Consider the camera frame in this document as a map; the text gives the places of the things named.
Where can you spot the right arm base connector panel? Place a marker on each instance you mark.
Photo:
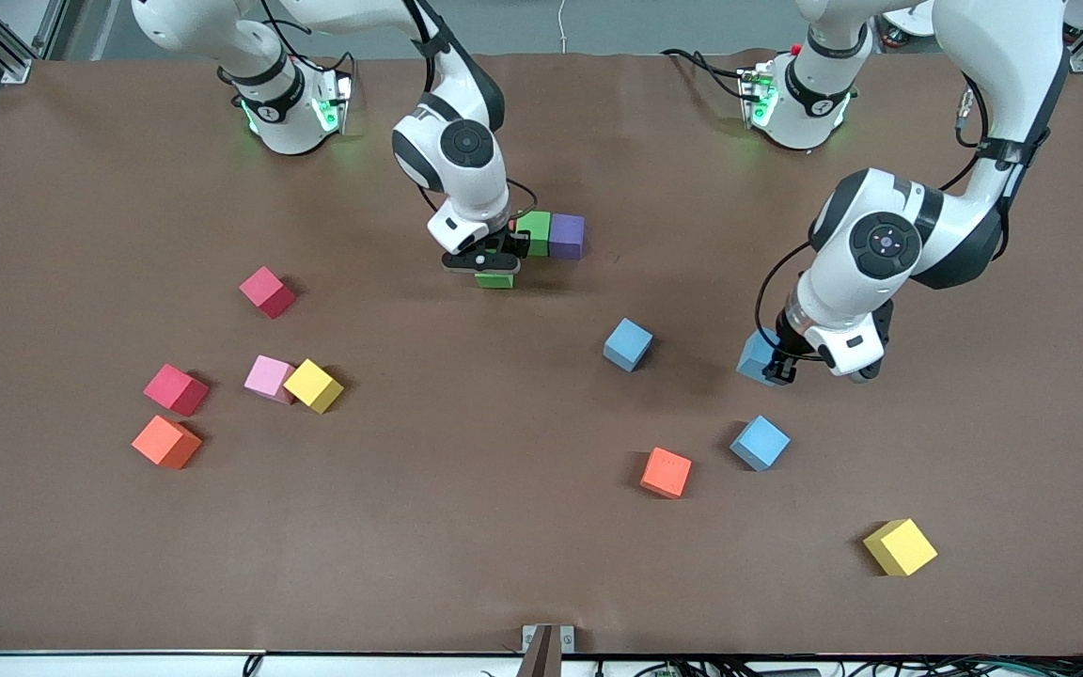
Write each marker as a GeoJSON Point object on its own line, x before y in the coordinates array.
{"type": "Point", "coordinates": [333, 103]}

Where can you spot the yellow foam cube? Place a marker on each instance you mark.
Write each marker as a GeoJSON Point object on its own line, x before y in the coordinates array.
{"type": "Point", "coordinates": [899, 547]}
{"type": "Point", "coordinates": [313, 384]}

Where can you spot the grey metal bracket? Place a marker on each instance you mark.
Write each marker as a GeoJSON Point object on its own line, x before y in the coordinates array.
{"type": "Point", "coordinates": [546, 649]}

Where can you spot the brown table cover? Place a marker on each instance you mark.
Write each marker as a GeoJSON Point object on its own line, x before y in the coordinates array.
{"type": "Point", "coordinates": [504, 564]}

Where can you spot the blue foam cube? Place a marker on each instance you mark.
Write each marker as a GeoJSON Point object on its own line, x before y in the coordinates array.
{"type": "Point", "coordinates": [627, 343]}
{"type": "Point", "coordinates": [760, 442]}
{"type": "Point", "coordinates": [753, 357]}

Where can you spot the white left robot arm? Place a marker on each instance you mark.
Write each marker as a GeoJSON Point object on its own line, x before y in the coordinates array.
{"type": "Point", "coordinates": [880, 244]}

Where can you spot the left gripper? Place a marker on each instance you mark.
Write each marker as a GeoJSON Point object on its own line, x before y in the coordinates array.
{"type": "Point", "coordinates": [793, 343]}

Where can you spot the purple foam cube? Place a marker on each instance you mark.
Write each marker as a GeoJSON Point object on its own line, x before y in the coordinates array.
{"type": "Point", "coordinates": [567, 235]}

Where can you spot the left arm base connector panel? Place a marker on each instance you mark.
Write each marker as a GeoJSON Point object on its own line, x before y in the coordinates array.
{"type": "Point", "coordinates": [760, 94]}

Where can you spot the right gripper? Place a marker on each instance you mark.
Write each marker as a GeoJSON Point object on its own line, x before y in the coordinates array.
{"type": "Point", "coordinates": [510, 244]}

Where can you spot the pink foam cube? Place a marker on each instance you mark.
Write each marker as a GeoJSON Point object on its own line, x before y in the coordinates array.
{"type": "Point", "coordinates": [265, 376]}

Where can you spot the green foam cube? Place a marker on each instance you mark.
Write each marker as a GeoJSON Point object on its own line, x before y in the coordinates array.
{"type": "Point", "coordinates": [540, 228]}
{"type": "Point", "coordinates": [494, 280]}

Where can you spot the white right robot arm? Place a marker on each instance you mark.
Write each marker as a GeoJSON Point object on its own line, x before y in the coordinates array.
{"type": "Point", "coordinates": [466, 150]}

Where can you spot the orange foam cube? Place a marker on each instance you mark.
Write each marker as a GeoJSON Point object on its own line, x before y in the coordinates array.
{"type": "Point", "coordinates": [666, 472]}
{"type": "Point", "coordinates": [165, 441]}

